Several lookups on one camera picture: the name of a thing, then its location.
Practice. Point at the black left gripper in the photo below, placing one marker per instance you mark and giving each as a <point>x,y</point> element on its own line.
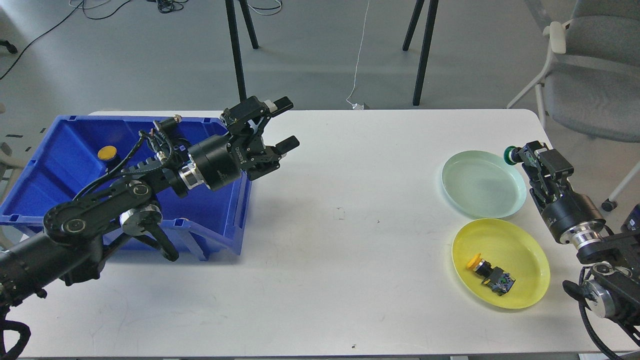
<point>220,160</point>

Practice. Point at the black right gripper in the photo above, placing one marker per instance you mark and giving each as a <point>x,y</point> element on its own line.
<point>548,172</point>

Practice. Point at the green push button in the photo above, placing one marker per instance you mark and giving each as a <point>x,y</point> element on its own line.
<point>520,155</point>

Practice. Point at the yellow push button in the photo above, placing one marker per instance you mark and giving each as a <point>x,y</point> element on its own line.
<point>493,277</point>
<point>108,153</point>

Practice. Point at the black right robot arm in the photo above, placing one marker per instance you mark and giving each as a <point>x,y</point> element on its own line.
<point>608,283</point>

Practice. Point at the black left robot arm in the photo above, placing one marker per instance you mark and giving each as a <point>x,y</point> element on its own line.
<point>80,235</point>

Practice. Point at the pale green plate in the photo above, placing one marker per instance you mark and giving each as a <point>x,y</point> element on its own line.
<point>482,185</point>

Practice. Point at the yellow plate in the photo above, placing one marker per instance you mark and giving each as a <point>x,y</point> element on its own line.
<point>504,245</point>

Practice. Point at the grey office chair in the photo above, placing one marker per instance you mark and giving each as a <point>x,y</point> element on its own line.
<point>590,79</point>

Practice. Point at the black tripod legs left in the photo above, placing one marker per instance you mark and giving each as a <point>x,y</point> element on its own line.
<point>235,41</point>

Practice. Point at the black tripod legs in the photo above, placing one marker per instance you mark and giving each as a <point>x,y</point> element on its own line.
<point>235,41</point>
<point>431,15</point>

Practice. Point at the black tripod legs right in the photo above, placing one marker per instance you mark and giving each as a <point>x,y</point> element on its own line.
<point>431,15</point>

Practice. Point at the blue plastic bin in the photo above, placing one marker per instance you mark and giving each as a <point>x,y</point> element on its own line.
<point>201,223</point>

